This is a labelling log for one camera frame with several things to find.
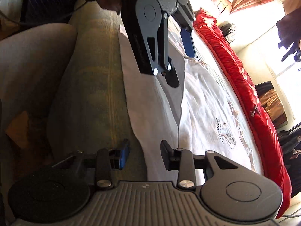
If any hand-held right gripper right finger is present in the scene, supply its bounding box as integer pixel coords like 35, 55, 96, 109
160, 140, 238, 190

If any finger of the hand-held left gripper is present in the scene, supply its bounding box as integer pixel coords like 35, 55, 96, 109
136, 13, 180, 87
173, 3, 197, 58

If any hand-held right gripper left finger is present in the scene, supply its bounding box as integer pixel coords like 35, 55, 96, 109
55, 139, 131, 189

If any white printed t-shirt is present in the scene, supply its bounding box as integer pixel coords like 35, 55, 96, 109
118, 16, 264, 186

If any grey backpack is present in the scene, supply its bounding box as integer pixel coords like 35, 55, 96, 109
217, 21, 238, 44

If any red quilt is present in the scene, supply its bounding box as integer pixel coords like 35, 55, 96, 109
193, 7, 293, 219

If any black draped garment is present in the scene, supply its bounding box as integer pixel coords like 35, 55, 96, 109
255, 80, 274, 97

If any person's blue striped clothing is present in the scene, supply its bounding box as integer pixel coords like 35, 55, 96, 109
24, 0, 80, 26

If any dark garment hanging by window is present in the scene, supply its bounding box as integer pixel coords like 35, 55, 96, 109
276, 9, 301, 63

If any orange draped garment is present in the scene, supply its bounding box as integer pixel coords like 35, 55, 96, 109
259, 89, 288, 128

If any dark jacket with round badge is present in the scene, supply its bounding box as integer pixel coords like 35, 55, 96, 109
277, 129, 301, 160

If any black cable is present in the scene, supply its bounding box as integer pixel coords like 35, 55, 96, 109
14, 1, 88, 26

